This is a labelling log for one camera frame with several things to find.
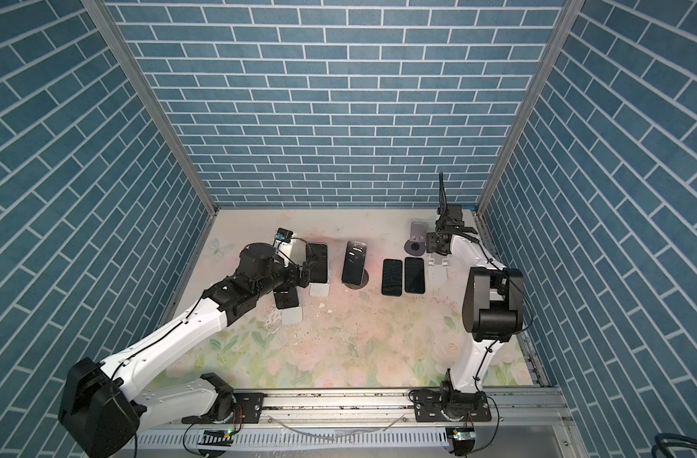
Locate white stand front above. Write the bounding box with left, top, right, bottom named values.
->
left=427, top=254, right=449, bottom=284

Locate white stand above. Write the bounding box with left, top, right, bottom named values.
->
left=427, top=254, right=449, bottom=284
left=281, top=306, right=304, bottom=326
left=310, top=282, right=331, bottom=298

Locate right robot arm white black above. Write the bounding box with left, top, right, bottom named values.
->
left=427, top=203, right=525, bottom=421

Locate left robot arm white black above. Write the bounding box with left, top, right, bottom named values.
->
left=58, top=240, right=328, bottom=457

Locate white stand back centre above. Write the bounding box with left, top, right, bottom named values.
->
left=310, top=282, right=331, bottom=298

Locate white stand left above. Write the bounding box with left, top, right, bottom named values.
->
left=281, top=306, right=304, bottom=326

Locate dark round phone stand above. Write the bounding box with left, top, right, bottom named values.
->
left=346, top=270, right=369, bottom=290

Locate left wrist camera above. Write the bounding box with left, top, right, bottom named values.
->
left=274, top=228, right=293, bottom=246

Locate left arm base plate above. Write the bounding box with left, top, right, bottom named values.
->
left=182, top=392, right=266, bottom=426

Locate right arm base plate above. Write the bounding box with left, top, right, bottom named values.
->
left=408, top=389, right=492, bottom=424

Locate white slotted cable duct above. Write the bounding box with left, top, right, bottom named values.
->
left=125, top=427, right=450, bottom=452

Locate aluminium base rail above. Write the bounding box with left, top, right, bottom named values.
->
left=118, top=387, right=588, bottom=457

